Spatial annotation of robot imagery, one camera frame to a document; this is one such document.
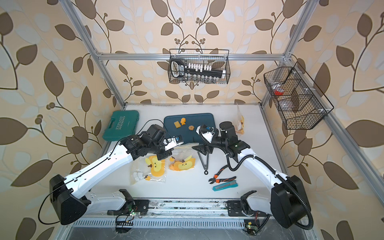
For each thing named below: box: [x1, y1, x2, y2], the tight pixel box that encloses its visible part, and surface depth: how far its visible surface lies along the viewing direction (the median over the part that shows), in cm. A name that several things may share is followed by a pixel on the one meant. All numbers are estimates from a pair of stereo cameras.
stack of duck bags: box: [131, 155, 166, 182], surface depth 86 cm
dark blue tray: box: [163, 113, 216, 143], surface depth 111 cm
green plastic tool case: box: [102, 110, 140, 142], surface depth 104 cm
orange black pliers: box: [208, 164, 237, 184], surface depth 84 cm
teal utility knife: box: [212, 181, 238, 192], surface depth 84 cm
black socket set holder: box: [170, 60, 226, 80], surface depth 86 cm
